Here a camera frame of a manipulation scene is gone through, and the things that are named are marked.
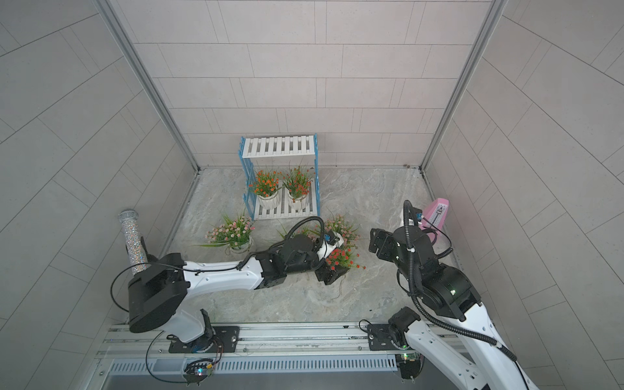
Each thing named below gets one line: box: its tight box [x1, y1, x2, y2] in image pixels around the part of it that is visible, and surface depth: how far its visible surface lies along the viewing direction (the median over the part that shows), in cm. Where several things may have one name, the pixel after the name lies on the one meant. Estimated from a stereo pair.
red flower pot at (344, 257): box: [325, 238, 367, 271], surface depth 66 cm
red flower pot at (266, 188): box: [248, 169, 282, 210], surface depth 96 cm
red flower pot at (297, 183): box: [282, 165, 316, 210], surface depth 94 cm
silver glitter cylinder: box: [117, 208, 149, 276], surface depth 69 cm
